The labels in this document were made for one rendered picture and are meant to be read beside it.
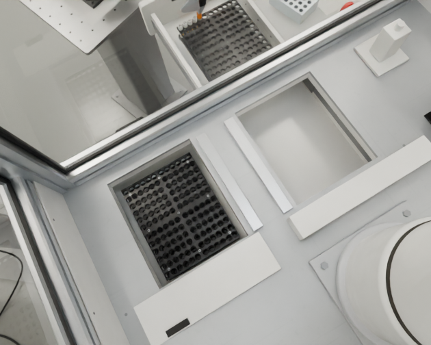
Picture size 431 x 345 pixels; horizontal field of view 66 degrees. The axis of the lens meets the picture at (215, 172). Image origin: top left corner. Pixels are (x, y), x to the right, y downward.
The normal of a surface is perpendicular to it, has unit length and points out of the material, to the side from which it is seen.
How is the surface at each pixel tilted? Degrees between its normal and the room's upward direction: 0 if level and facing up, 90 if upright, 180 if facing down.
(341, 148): 0
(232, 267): 0
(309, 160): 0
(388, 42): 90
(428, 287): 81
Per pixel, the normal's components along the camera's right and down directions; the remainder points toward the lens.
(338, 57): -0.05, -0.29
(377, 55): -0.86, 0.50
